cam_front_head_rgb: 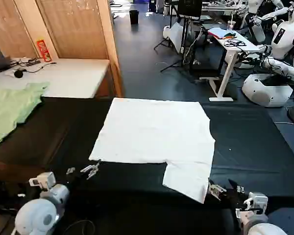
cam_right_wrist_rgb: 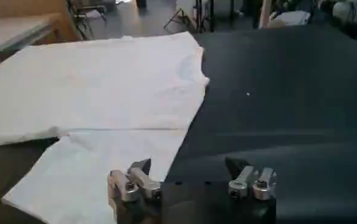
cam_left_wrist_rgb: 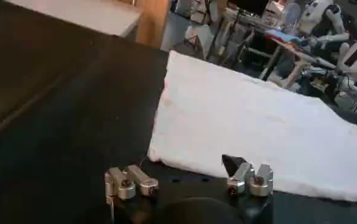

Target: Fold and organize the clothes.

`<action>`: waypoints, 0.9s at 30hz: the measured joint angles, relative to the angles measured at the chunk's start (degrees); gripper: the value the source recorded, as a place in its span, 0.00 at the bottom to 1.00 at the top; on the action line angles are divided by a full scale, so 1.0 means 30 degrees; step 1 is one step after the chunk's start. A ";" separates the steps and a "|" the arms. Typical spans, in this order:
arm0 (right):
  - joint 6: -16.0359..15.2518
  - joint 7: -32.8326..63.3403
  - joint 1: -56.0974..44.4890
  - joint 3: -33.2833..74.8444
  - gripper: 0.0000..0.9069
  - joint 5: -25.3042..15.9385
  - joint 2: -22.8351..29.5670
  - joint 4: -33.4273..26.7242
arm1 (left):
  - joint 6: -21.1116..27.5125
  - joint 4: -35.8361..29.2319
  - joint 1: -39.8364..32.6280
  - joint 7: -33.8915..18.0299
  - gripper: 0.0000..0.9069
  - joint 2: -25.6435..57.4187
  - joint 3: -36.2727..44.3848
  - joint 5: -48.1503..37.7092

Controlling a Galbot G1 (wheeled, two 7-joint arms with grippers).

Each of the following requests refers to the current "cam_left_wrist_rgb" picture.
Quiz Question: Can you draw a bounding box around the white chair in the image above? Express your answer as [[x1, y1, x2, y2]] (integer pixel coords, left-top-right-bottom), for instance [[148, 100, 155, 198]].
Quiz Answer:
[[183, 24, 215, 60]]

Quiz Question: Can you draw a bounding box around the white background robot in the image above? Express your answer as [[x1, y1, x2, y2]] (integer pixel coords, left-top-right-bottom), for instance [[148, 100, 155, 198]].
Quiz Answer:
[[298, 0, 357, 117]]

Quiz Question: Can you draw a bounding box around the white cloth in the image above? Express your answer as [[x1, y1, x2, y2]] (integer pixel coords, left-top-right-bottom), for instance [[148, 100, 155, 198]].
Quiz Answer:
[[147, 50, 357, 214]]

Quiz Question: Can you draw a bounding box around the grey table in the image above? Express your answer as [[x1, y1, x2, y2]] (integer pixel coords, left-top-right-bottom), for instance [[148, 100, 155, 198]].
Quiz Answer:
[[4, 0, 143, 39]]

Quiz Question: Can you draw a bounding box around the cluttered desk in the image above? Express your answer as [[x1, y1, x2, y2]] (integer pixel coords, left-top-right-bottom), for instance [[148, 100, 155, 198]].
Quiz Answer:
[[207, 5, 319, 89]]

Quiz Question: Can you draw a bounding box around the brown wooden panel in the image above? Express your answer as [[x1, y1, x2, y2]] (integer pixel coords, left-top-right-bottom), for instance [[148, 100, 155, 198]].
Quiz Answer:
[[135, 0, 172, 50]]

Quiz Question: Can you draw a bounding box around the black monitor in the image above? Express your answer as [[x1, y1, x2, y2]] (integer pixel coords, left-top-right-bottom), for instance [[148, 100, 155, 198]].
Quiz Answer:
[[228, 0, 271, 17]]

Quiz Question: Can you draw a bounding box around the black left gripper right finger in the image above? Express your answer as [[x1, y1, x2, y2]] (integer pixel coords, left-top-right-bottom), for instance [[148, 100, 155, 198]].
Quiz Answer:
[[221, 154, 274, 197]]

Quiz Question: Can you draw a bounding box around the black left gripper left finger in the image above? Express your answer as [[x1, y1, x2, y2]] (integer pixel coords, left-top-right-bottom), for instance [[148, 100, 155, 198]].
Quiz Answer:
[[104, 164, 160, 206]]

